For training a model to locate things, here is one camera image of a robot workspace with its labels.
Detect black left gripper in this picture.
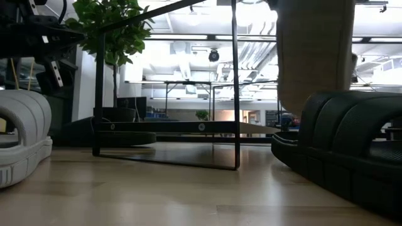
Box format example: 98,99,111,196
0,23,86,95

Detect black plant pot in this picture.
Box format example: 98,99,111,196
93,107,137,123

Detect blue storage bins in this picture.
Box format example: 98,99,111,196
281,112,301,131

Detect small green background plant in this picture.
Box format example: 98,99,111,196
195,109,210,122

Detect yellow cord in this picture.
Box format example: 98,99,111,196
27,61,34,91
10,58,20,91

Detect black foam slide sandal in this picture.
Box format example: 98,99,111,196
50,116,157,148
271,90,402,220

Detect black metal shelf wood board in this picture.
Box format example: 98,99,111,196
92,0,282,171

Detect green leafy indoor tree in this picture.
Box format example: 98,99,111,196
65,0,155,109

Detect black overhead light rail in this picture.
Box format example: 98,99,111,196
144,33,402,44

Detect beige foam slide sandal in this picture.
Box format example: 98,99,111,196
275,0,356,117
0,89,53,189

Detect black ceiling track fixture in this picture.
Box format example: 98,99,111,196
354,0,389,13

